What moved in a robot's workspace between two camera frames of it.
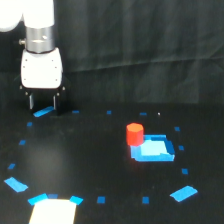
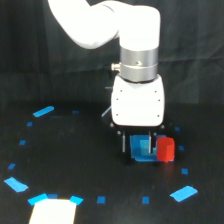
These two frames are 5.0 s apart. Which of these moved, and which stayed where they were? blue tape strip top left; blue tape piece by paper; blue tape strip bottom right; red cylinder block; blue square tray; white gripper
Moved: white gripper; red cylinder block
Stayed: blue tape strip bottom right; blue tape piece by paper; blue square tray; blue tape strip top left
